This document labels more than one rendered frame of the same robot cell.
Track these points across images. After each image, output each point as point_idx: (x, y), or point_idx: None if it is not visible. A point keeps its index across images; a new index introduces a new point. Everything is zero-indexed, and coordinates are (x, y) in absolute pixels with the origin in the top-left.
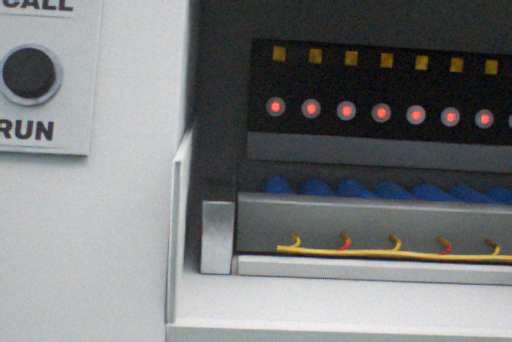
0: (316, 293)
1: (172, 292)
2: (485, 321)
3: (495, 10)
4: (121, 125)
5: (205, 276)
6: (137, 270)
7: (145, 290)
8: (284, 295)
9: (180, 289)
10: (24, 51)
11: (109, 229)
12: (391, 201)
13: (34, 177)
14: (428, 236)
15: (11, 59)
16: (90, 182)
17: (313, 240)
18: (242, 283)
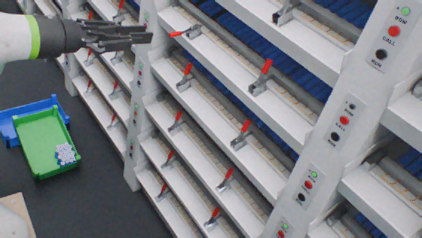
0: (374, 188)
1: (341, 177)
2: (390, 217)
3: None
4: (345, 151)
5: (362, 169)
6: (339, 170)
7: (339, 173)
8: (368, 184)
9: (353, 171)
10: (334, 134)
11: (337, 163)
12: (416, 181)
13: (331, 149)
14: (417, 193)
15: (332, 134)
16: (337, 155)
17: (392, 175)
18: (365, 176)
